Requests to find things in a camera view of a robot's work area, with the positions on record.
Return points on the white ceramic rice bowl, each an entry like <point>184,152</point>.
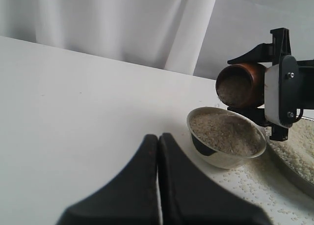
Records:
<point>224,138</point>

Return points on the white backdrop curtain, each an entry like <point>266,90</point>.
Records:
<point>193,37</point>

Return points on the brown wooden cup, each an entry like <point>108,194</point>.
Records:
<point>241,85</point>

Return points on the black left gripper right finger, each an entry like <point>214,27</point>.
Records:
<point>189,197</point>

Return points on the round steel rice tray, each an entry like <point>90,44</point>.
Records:
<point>294,157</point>

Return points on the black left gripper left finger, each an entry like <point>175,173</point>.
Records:
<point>128,199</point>

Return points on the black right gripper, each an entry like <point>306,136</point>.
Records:
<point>273,52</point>

